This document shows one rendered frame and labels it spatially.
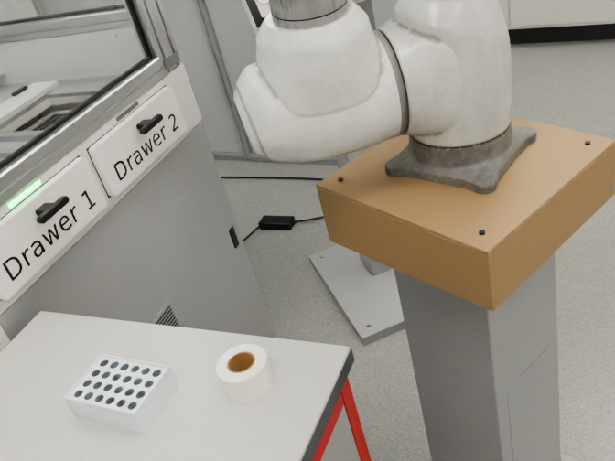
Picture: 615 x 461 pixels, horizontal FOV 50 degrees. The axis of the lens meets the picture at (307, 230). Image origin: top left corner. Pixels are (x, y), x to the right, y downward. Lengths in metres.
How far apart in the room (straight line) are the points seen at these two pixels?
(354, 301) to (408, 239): 1.18
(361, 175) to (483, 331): 0.32
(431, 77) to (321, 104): 0.15
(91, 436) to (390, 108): 0.59
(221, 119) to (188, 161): 1.63
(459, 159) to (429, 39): 0.19
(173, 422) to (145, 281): 0.61
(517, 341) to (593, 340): 0.79
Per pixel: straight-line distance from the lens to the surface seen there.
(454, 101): 0.94
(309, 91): 0.86
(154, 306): 1.51
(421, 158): 1.02
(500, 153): 1.02
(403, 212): 0.96
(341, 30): 0.85
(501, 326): 1.14
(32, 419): 1.04
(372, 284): 2.17
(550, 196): 0.97
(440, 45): 0.91
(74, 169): 1.29
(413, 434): 1.78
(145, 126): 1.39
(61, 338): 1.15
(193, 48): 3.12
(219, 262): 1.71
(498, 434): 1.31
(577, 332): 2.00
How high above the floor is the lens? 1.39
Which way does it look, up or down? 33 degrees down
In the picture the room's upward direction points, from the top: 16 degrees counter-clockwise
